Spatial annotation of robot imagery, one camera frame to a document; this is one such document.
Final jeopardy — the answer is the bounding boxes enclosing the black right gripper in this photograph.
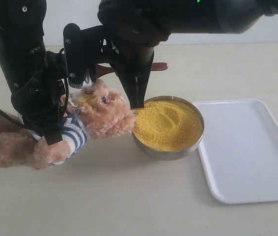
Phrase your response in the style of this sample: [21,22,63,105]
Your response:
[104,34,154,110]

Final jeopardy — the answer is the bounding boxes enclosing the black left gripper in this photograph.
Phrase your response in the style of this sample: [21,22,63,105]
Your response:
[11,50,66,146]

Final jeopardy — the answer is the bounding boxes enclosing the dark red wooden spoon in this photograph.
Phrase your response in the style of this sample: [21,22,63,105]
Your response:
[95,62,168,78]

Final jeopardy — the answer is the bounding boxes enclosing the brown plush teddy bear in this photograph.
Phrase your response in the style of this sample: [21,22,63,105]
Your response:
[0,80,136,170]

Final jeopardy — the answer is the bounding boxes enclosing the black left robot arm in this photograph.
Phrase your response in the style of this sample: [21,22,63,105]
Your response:
[0,0,68,145]

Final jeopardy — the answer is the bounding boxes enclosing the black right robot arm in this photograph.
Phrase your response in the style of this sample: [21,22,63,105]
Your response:
[97,0,278,110]

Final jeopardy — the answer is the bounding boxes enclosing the yellow millet grains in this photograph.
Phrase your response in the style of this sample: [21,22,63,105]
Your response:
[76,94,203,152]

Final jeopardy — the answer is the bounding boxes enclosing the steel bowl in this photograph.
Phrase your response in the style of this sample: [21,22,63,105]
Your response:
[132,96,205,161]

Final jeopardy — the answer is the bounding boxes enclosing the white plastic tray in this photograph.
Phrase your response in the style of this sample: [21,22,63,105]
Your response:
[195,98,278,204]

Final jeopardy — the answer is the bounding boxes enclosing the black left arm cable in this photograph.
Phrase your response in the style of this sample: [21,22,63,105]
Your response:
[0,48,71,130]

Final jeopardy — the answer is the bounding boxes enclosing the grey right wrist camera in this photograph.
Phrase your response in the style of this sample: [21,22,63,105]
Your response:
[63,23,110,89]

